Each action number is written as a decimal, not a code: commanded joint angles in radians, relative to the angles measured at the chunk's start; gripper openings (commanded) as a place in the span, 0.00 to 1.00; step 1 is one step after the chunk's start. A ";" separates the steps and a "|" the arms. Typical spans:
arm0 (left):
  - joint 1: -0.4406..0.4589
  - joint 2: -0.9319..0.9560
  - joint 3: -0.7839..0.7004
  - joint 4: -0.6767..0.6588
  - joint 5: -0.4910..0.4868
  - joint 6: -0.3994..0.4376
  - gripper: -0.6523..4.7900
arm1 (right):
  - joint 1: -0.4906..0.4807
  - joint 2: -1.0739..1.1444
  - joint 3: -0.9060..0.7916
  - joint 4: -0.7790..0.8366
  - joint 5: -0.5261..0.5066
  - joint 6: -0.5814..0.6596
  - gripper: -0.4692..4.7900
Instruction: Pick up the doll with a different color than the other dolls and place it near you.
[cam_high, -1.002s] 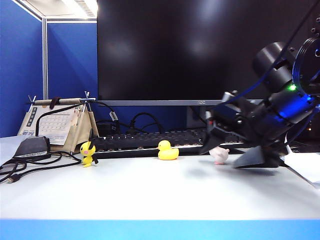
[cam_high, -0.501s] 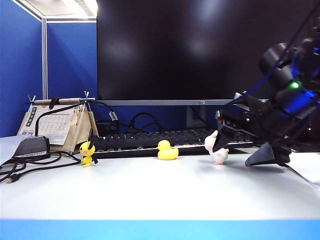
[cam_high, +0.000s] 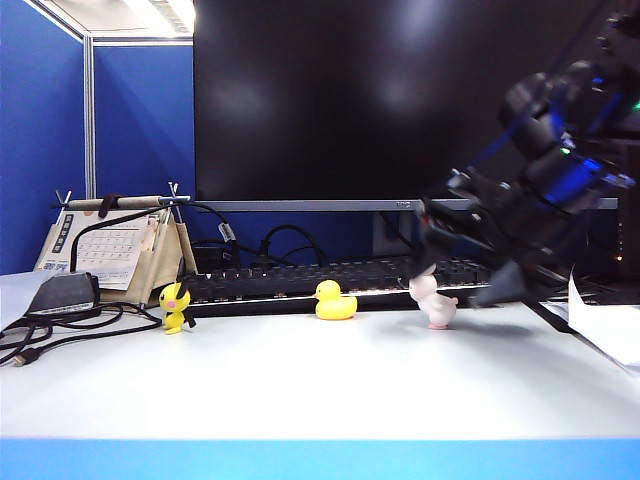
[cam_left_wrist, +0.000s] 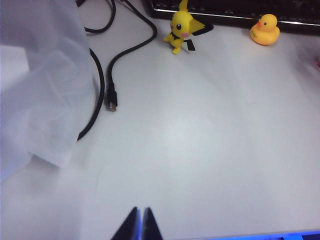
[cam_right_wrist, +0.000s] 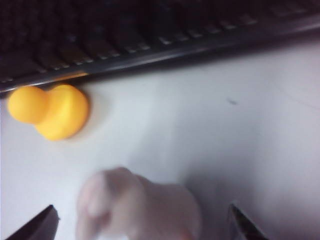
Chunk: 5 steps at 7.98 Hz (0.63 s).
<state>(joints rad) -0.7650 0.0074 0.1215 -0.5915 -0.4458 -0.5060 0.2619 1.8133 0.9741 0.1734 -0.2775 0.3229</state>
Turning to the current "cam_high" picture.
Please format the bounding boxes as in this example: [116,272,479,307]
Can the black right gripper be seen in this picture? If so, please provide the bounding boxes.
[408,172,571,310]

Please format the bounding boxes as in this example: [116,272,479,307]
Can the pale pink duck doll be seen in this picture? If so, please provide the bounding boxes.
[408,272,460,331]

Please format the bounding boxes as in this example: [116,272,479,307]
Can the grey monitor stand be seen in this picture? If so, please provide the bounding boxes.
[372,209,426,261]

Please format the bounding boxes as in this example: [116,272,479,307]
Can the yellow rubber duck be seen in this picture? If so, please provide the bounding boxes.
[313,279,359,321]

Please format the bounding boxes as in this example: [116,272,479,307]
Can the white paper sheets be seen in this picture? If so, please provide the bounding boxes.
[542,267,640,376]

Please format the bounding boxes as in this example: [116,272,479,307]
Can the black computer tower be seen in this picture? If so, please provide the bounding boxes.
[613,139,640,279]

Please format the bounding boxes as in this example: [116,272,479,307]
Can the black mechanical keyboard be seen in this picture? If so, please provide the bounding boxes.
[182,254,501,319]

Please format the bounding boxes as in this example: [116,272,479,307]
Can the black computer monitor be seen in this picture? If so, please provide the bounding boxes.
[192,0,621,214]

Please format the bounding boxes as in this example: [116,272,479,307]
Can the yellow Pichu figure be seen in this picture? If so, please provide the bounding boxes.
[158,280,197,335]

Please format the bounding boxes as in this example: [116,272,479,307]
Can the tent-shaped desk calendar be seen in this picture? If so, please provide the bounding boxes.
[33,182,199,309]

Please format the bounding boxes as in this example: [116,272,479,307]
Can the black power adapter box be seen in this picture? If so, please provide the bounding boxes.
[24,272,102,317]

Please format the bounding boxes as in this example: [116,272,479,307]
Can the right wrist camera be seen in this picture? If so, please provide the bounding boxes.
[446,168,504,201]

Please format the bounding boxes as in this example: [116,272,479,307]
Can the black looped cable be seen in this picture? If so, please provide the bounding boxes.
[249,224,329,267]

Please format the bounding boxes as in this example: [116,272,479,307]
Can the black cable with USB plug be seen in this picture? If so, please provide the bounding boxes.
[10,299,164,370]

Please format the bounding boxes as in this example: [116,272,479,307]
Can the thick black power cable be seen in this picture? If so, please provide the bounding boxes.
[69,199,236,275]

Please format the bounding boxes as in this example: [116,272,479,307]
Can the aluminium partition post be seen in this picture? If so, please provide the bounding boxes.
[82,34,97,200]

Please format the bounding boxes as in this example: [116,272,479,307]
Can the thin black cable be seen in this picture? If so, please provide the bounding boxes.
[0,304,126,352]

